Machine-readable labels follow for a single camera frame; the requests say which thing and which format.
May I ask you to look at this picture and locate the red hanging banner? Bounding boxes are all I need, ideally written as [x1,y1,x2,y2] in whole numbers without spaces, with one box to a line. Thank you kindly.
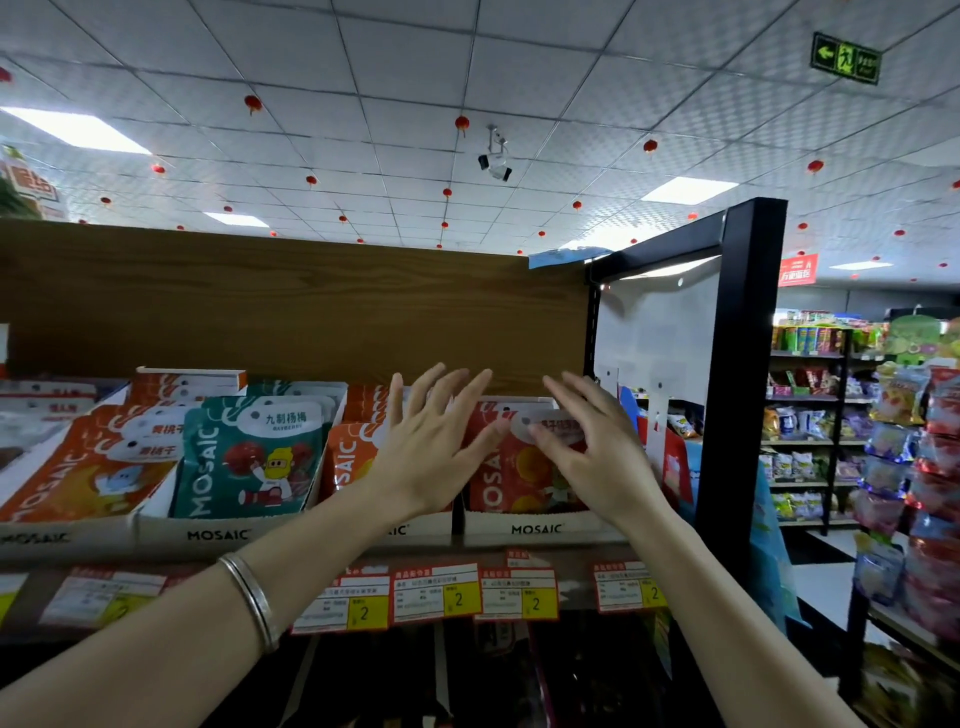
[777,252,821,289]

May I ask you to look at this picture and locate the orange white carton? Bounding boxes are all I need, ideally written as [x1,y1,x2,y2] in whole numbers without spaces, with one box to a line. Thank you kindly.
[129,366,249,408]

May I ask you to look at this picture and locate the rack of hanging snack bags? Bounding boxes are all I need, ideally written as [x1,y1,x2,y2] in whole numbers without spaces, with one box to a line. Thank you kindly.
[849,313,960,645]

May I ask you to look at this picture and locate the stack of teal snack packets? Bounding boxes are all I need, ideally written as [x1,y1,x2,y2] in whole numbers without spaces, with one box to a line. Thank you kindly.
[171,379,337,520]

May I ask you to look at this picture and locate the background shelf with goods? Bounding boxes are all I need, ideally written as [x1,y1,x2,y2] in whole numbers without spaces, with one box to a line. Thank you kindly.
[760,309,875,535]

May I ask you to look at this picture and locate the black metal shelf frame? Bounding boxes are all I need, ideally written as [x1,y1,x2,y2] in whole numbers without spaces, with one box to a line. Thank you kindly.
[583,197,789,590]

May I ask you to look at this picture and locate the person's right hand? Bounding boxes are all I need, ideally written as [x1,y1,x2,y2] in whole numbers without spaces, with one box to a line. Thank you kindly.
[528,371,670,531]

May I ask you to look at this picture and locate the dark packets on lower shelf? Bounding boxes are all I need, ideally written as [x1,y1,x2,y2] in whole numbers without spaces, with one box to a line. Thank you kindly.
[202,609,721,728]

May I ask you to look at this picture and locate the white security camera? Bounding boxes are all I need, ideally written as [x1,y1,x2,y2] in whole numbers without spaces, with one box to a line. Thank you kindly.
[477,125,514,183]

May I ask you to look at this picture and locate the row of price tags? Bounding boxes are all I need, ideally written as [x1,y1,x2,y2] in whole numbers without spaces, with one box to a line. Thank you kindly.
[0,549,670,637]

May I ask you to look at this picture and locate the wooden shelf back panel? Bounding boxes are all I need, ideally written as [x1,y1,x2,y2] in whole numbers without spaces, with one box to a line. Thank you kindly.
[0,217,591,397]

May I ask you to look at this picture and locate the person's right forearm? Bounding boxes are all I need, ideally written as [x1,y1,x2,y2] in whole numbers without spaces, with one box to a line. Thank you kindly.
[619,498,865,728]

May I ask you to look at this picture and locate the white display box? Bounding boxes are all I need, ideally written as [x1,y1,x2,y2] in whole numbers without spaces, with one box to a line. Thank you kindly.
[135,380,350,558]
[460,395,628,549]
[0,378,181,565]
[321,386,460,549]

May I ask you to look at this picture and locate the blue sheet on shelf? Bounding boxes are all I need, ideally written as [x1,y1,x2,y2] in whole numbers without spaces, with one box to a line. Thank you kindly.
[528,245,615,270]

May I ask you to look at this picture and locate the stack of orange snack packets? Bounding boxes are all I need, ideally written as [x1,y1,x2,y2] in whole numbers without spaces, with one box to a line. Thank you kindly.
[0,403,198,525]

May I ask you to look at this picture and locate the orange snack packet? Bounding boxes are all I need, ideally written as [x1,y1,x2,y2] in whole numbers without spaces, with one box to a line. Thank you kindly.
[322,385,395,501]

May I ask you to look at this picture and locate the silver bangle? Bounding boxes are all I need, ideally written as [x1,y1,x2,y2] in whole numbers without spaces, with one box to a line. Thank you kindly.
[217,552,281,654]

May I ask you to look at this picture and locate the green exit sign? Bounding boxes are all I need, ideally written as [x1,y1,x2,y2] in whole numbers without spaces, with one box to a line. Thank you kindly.
[810,31,883,87]

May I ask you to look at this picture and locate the snack packets behind side board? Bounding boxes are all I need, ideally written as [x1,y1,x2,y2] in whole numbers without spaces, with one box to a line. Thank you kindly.
[619,384,706,526]

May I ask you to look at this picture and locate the person's left hand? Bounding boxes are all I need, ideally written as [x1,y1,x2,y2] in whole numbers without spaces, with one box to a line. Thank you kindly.
[366,363,512,528]

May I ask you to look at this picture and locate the person's left forearm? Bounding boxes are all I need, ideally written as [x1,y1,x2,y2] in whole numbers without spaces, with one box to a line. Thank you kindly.
[0,480,421,728]

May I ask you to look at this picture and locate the stack of white red packets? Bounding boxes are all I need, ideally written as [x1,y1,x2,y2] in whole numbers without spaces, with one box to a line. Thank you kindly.
[0,378,129,459]

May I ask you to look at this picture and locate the rows of red hanging lanterns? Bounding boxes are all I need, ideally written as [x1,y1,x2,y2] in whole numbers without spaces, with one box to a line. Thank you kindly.
[0,66,960,288]

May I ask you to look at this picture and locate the red snack packet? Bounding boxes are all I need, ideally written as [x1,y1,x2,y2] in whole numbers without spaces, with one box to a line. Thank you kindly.
[463,400,592,516]

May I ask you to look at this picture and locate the hanging promotional sign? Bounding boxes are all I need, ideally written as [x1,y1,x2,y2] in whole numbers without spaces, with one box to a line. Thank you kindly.
[0,144,70,223]

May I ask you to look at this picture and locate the blue snack bags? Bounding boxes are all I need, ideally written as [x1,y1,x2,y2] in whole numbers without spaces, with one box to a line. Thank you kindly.
[748,461,811,637]

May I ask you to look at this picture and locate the white shelf side board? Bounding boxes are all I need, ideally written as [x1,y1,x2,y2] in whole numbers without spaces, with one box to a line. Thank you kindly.
[594,256,723,481]

